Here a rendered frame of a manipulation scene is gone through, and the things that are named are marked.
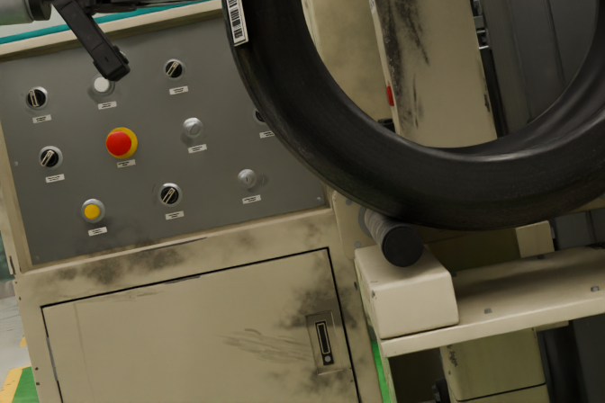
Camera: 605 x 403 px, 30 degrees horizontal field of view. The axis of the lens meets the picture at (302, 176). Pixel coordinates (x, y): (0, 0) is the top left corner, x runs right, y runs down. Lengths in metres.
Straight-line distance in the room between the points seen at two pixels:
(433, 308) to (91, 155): 0.83
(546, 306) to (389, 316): 0.17
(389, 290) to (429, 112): 0.42
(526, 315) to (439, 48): 0.48
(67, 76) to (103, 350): 0.45
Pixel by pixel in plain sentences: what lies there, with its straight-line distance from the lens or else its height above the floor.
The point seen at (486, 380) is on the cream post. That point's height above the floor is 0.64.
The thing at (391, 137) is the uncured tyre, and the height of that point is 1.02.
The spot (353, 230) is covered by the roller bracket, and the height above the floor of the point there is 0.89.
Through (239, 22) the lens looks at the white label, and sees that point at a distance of 1.20.
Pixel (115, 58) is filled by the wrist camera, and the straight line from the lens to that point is 1.30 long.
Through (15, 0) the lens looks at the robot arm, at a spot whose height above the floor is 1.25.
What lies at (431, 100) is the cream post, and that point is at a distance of 1.58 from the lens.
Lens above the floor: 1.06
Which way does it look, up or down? 3 degrees down
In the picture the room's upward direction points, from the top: 12 degrees counter-clockwise
